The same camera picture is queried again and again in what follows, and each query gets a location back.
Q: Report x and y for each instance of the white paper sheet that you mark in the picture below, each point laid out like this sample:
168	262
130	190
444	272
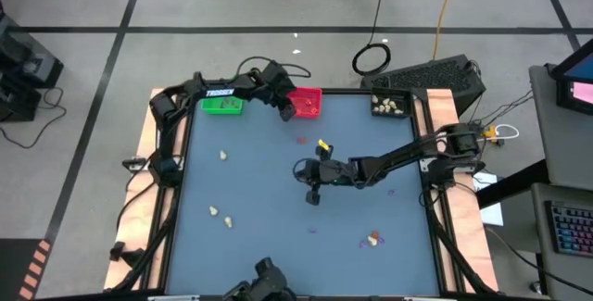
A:
492	213

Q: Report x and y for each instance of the wooden side board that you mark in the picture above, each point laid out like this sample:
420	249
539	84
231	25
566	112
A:
139	199
440	106

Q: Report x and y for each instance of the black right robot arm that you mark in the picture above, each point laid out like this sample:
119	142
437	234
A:
398	159

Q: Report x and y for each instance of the black bracket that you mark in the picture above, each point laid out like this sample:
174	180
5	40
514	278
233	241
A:
125	252

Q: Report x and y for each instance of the black desk bar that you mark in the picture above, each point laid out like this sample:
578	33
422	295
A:
509	183

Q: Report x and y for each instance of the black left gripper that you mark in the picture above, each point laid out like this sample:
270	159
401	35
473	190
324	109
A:
280	85

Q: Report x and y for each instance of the black plastic basket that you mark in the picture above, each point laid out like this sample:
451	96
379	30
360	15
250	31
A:
403	99

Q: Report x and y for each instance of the grey mounting bracket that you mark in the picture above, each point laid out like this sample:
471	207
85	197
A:
135	164
425	164

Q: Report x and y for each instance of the desk monitor with lit screen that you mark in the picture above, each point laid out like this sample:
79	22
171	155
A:
579	83

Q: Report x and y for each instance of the backlit keyboard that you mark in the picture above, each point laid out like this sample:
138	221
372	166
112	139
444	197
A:
572	229

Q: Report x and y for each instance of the red plastic basket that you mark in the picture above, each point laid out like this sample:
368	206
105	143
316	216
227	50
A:
310	109

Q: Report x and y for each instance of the grey desk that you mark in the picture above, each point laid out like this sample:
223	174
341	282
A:
560	153
570	273

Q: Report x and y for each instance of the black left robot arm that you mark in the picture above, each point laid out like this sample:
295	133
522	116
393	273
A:
222	92

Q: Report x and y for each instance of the green plastic basket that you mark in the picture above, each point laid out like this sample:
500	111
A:
213	107

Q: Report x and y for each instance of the silver table clamp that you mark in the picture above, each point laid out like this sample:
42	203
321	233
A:
173	298
424	298

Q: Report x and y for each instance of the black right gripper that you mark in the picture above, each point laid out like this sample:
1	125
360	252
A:
331	172

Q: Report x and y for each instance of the black floor equipment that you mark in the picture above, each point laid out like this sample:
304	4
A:
23	60

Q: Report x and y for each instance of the black device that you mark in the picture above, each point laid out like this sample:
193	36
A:
264	282

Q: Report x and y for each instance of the black orange striped mat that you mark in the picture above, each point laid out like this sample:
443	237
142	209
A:
14	268

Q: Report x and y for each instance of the computer mouse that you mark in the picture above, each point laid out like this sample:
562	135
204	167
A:
536	287

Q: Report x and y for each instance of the black table frame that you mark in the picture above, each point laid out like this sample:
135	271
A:
347	91

